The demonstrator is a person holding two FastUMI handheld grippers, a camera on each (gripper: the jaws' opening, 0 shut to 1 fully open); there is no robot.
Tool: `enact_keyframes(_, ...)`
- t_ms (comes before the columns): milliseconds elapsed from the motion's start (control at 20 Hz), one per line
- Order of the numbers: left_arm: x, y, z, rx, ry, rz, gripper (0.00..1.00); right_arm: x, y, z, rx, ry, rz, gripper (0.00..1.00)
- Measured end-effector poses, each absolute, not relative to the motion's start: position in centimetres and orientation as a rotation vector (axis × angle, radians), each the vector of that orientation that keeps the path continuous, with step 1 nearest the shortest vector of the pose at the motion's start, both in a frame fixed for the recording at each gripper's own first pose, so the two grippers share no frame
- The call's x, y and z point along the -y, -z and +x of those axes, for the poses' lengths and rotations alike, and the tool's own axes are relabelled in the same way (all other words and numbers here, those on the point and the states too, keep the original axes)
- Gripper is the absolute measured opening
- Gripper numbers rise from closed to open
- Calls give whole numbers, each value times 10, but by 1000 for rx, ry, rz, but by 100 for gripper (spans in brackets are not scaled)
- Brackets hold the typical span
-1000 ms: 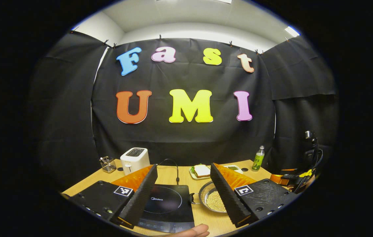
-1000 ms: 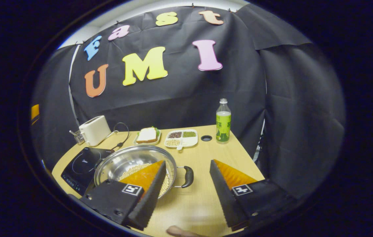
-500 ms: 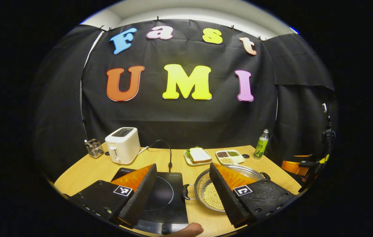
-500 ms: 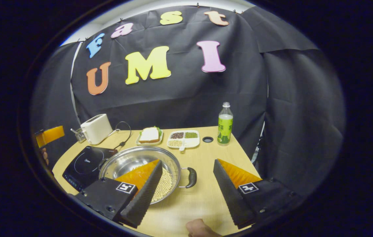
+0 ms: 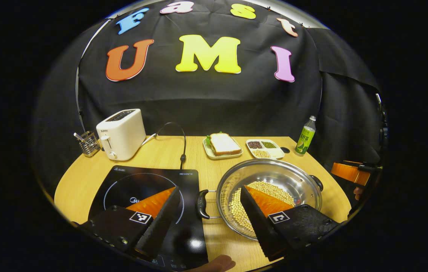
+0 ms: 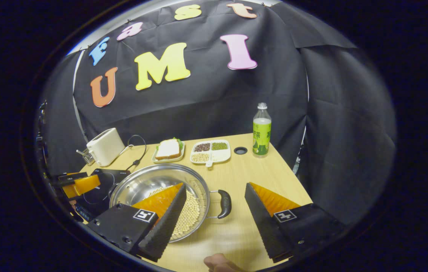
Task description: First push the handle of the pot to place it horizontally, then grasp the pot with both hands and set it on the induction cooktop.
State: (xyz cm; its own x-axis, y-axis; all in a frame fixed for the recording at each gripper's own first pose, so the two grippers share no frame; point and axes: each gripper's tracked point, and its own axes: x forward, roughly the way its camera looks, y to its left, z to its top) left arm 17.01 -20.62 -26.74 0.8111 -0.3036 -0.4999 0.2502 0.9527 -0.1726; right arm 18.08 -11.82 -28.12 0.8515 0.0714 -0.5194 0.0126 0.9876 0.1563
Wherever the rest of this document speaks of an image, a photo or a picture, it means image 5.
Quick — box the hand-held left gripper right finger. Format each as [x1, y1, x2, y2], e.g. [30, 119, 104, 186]
[240, 185, 340, 262]

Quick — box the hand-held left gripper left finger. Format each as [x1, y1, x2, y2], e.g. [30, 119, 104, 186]
[79, 186, 181, 260]

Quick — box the black induction cooktop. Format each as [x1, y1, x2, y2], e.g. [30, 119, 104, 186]
[87, 165, 209, 270]

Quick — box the stainless steel pot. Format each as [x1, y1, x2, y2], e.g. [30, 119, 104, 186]
[196, 159, 324, 241]

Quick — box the pile of soybeans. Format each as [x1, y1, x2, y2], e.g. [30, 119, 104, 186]
[228, 181, 295, 233]

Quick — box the green drink bottle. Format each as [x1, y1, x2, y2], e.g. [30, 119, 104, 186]
[295, 116, 317, 156]

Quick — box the white divided bean tray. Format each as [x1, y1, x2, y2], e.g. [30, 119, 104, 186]
[246, 139, 285, 160]

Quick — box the sandwich with lettuce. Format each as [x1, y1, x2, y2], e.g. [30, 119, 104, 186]
[206, 132, 242, 156]

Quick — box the white rectangular plate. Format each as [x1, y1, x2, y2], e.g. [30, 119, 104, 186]
[203, 136, 243, 160]

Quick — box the white toaster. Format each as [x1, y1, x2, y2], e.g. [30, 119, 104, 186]
[96, 109, 147, 161]

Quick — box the black backdrop cloth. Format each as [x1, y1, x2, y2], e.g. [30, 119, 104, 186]
[33, 0, 386, 189]

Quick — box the black power cable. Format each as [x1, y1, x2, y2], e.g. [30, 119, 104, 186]
[144, 122, 187, 170]

